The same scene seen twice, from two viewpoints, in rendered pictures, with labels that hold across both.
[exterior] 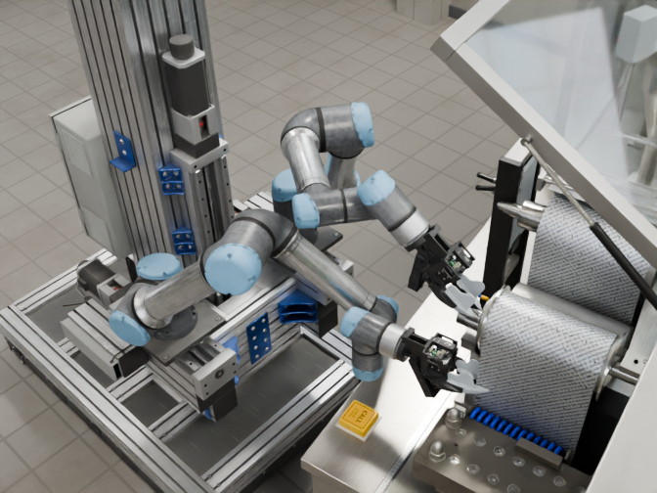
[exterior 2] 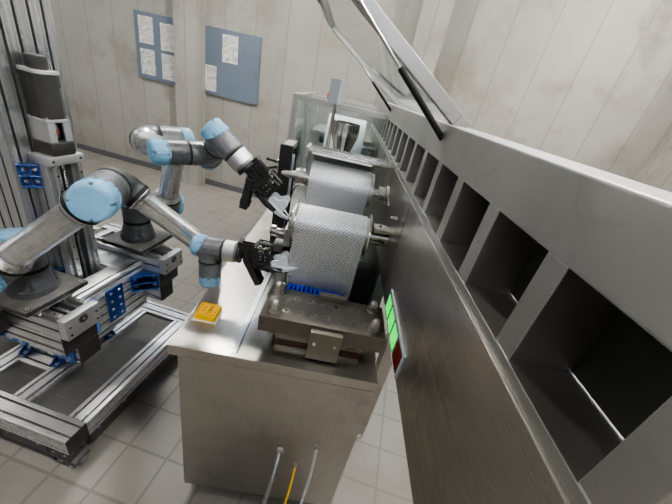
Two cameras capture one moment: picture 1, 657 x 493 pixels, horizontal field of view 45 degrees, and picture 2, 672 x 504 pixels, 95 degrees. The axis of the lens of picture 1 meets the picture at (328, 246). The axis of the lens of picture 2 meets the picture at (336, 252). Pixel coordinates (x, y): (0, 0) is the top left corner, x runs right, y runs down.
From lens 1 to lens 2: 0.87 m
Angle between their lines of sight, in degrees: 34
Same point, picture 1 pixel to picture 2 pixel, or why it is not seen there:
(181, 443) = (48, 398)
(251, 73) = not seen: hidden behind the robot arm
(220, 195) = not seen: hidden behind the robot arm
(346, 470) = (206, 344)
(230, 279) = (92, 205)
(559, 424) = (341, 277)
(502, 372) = (306, 251)
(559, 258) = (322, 192)
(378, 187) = (218, 124)
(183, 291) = (42, 230)
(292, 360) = (140, 327)
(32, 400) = not seen: outside the picture
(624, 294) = (357, 207)
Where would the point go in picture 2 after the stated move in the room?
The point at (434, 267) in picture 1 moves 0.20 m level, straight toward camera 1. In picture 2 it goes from (261, 181) to (274, 206)
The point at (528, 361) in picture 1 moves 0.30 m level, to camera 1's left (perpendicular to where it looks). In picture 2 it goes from (324, 236) to (232, 244)
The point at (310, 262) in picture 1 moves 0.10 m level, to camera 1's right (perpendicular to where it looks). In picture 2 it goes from (161, 209) to (192, 209)
